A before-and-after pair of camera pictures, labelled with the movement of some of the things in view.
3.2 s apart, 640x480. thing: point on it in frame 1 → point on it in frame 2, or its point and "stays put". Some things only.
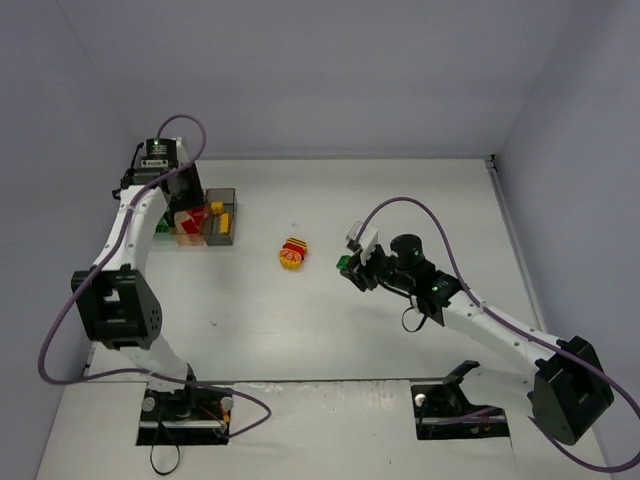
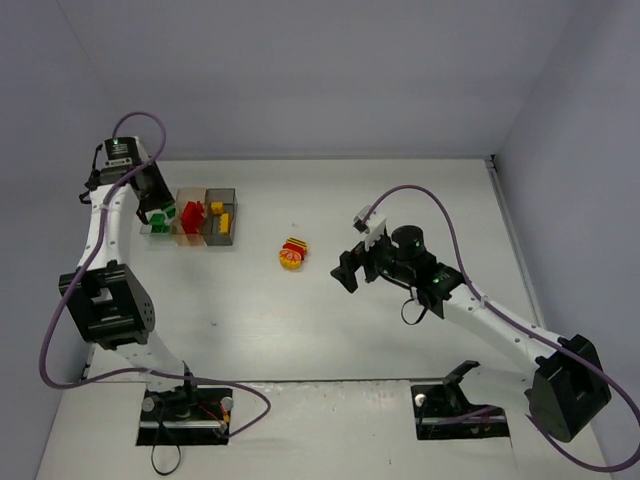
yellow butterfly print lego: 290,259 stays put
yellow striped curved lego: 297,242 stays put
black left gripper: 179,204 → 157,198
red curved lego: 295,248 stays put
